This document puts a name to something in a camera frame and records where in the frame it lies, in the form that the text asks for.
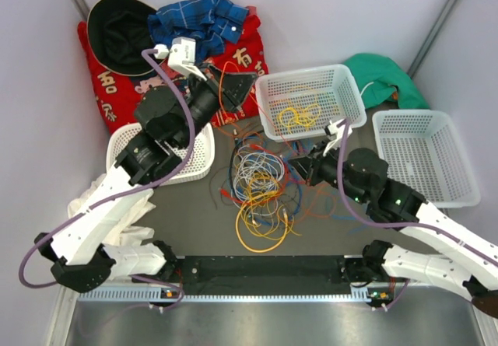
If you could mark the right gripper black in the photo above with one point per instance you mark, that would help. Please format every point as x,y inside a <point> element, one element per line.
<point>310,168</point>

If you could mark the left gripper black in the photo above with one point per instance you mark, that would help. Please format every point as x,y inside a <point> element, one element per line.
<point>233,89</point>

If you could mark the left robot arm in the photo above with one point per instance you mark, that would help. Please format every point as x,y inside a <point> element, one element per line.
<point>81,259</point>

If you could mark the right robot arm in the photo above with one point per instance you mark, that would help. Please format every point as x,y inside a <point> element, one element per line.
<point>464,264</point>

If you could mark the white rectangular basket, middle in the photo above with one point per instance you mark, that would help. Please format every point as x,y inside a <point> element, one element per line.
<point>296,105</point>

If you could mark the white rectangular basket, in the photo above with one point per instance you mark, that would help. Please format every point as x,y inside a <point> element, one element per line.
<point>296,105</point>
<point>424,151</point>

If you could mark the blue plaid shirt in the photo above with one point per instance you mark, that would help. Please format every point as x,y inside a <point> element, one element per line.
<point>211,23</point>

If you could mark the white oval perforated basket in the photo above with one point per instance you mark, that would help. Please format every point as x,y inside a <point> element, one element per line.
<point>198,165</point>

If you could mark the green cloth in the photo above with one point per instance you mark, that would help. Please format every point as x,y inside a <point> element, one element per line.
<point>380,79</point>

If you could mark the red printed cloth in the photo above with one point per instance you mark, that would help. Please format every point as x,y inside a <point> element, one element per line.
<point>117,96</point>

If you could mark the white rectangular basket, right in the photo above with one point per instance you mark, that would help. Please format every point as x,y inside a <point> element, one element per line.
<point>424,151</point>

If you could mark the black hat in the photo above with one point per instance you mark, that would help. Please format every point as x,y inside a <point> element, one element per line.
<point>118,32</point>

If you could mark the white cloth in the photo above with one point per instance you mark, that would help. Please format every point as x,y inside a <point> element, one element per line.
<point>125,232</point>

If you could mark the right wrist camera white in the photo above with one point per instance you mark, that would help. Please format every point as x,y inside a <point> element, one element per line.
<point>336,131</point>

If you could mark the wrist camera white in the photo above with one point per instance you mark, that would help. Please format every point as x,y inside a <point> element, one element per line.
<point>180,56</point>
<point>336,131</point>

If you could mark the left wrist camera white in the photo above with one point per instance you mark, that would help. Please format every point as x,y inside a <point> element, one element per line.
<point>180,56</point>

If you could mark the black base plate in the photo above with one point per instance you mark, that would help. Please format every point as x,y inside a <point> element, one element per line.
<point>261,275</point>

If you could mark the grey corner post right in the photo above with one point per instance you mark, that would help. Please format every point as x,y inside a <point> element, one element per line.
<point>431,38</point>

